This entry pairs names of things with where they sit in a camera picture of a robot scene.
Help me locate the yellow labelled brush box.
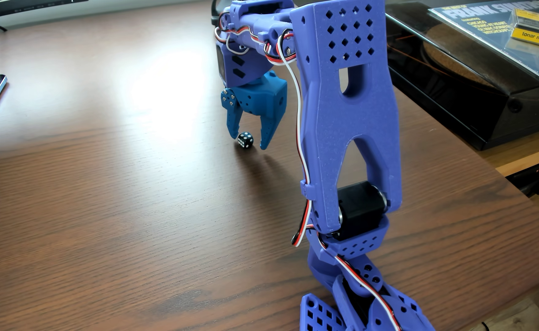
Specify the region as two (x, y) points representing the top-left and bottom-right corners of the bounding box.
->
(510, 8), (539, 51)

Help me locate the black turntable with dust cover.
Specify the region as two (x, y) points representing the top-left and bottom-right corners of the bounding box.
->
(384, 2), (539, 150)

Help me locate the Frank Sinatra record sleeve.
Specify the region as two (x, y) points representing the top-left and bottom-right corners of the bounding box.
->
(428, 0), (539, 91)

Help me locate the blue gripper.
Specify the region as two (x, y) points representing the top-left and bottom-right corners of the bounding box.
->
(221, 71), (289, 150)

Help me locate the wooden shelf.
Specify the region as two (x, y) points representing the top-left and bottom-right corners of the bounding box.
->
(478, 123), (539, 223)

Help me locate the red white black servo cable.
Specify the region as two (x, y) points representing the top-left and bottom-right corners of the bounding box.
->
(214, 11), (401, 331)

